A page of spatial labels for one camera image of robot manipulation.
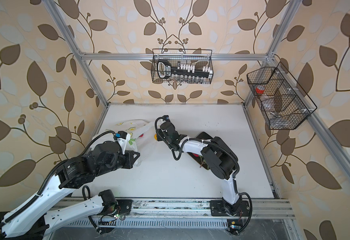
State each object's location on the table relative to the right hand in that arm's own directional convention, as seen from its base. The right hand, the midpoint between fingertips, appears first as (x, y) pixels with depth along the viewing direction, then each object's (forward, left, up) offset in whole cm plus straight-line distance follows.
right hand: (158, 131), depth 92 cm
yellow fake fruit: (-6, +1, +2) cm, 6 cm away
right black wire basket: (-3, -65, +24) cm, 70 cm away
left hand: (-24, +4, +16) cm, 29 cm away
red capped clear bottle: (+14, -62, +19) cm, 66 cm away
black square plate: (-15, -25, -8) cm, 30 cm away
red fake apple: (-14, -23, -7) cm, 28 cm away
